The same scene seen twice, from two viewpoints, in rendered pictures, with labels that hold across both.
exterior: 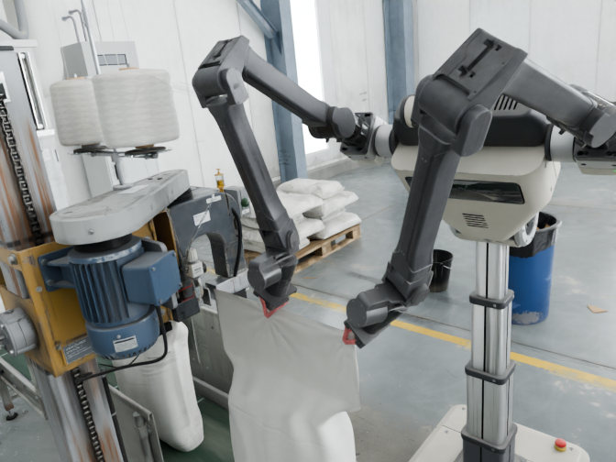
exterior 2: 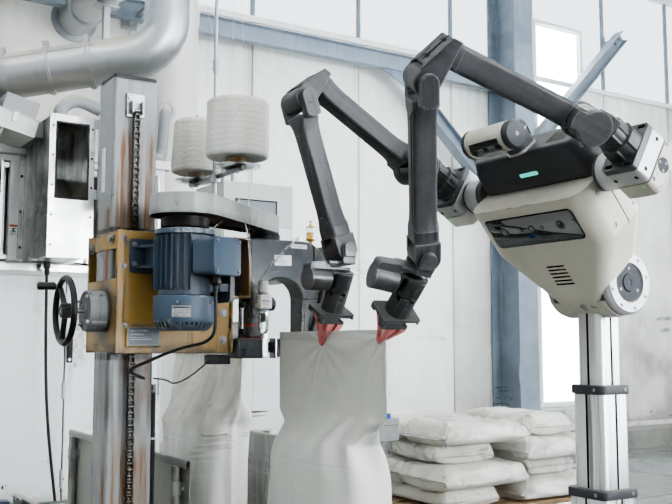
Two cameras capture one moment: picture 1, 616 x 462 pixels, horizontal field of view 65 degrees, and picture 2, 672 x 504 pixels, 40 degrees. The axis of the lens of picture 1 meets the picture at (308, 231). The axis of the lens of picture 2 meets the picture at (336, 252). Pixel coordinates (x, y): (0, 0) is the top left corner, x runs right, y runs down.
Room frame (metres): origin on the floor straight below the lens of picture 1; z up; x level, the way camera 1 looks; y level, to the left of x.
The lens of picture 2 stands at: (-1.11, -0.53, 1.05)
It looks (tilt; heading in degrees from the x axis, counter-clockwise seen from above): 6 degrees up; 15
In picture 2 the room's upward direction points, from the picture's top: straight up
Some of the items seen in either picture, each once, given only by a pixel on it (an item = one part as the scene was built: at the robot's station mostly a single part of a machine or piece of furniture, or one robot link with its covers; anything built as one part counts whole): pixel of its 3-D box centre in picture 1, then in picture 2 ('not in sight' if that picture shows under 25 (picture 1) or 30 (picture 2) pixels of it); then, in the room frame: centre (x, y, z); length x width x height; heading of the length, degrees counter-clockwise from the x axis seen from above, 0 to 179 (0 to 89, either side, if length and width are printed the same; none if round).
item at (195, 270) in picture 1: (195, 274); (264, 309); (1.26, 0.33, 1.14); 0.05 x 0.04 x 0.16; 138
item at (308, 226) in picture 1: (287, 231); (464, 472); (4.24, 0.19, 0.32); 0.66 x 0.43 x 0.15; 140
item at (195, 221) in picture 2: (103, 238); (185, 224); (0.99, 0.44, 1.35); 0.12 x 0.12 x 0.04
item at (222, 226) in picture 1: (181, 231); (263, 287); (1.45, 0.40, 1.21); 0.30 x 0.25 x 0.30; 48
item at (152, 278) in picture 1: (154, 281); (217, 261); (0.97, 0.34, 1.25); 0.10 x 0.08 x 0.12; 163
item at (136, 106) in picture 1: (137, 108); (237, 130); (1.11, 0.35, 1.61); 0.17 x 0.17 x 0.17
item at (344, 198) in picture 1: (324, 202); (538, 444); (4.70, -0.20, 0.44); 0.68 x 0.44 x 0.15; 138
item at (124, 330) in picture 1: (116, 298); (184, 280); (0.99, 0.44, 1.21); 0.15 x 0.15 x 0.25
